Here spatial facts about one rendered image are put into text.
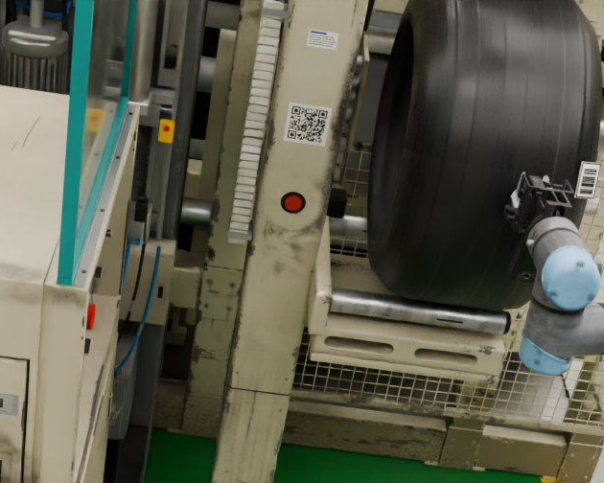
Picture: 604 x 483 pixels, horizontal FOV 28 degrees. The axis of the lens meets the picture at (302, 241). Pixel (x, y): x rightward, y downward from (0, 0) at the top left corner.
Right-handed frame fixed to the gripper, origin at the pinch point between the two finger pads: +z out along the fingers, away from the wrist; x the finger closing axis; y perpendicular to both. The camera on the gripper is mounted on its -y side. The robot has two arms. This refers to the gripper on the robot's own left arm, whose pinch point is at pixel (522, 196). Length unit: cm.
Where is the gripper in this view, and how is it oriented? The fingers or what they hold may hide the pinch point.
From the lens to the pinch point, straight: 196.6
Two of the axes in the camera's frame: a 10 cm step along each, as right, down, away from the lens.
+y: 1.6, -8.9, -4.2
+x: -9.9, -1.4, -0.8
